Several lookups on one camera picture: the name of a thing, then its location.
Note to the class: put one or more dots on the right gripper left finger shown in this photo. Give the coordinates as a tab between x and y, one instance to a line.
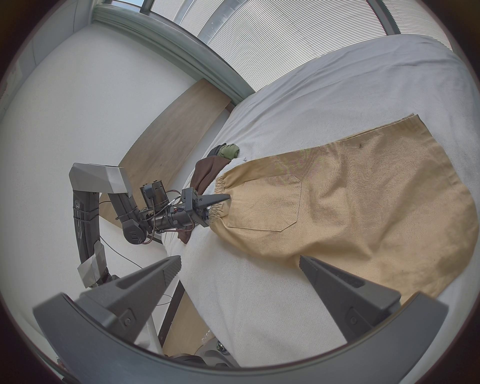
127	303

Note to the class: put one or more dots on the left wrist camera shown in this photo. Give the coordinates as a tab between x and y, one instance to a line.
189	194

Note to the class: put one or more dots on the brown garment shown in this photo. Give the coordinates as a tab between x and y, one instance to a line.
206	172

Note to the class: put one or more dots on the black garment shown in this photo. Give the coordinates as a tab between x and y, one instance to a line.
214	151

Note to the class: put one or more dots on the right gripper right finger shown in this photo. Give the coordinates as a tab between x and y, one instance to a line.
352	300

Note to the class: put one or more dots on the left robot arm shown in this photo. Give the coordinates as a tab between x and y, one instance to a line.
97	176

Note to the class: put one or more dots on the grey-green curtain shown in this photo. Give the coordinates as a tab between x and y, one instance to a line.
168	41

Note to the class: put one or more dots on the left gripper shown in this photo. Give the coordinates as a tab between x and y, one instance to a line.
199	212

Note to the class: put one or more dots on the window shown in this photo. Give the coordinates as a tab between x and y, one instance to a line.
281	37

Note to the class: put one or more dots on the yellow shorts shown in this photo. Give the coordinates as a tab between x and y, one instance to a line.
356	195

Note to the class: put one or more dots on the green garment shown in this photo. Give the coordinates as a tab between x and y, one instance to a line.
229	150

